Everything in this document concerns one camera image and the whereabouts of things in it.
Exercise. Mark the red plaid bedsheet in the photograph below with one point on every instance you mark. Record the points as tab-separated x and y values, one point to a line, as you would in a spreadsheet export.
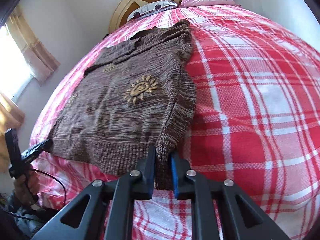
250	105

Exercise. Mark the yellow curtain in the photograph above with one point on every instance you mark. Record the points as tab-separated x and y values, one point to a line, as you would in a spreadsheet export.
7	120
32	47

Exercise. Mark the cream wooden headboard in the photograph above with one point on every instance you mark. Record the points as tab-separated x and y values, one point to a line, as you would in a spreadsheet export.
117	15

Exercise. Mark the white patterned pillow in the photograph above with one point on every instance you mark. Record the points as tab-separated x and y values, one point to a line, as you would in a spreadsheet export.
150	7

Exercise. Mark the window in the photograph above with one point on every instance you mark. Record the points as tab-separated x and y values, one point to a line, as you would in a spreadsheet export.
12	65

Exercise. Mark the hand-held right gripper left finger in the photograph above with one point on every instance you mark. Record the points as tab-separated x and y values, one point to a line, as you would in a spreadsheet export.
147	180

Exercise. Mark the person's left hand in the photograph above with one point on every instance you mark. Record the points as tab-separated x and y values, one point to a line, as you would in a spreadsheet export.
26	186

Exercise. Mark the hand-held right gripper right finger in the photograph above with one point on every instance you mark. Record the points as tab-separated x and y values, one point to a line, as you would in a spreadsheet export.
175	177

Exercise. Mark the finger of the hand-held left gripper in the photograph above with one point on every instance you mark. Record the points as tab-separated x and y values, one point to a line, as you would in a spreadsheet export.
40	147
12	142

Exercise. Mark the brown knitted sweater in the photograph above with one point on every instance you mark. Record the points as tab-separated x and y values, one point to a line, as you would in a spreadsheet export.
112	110

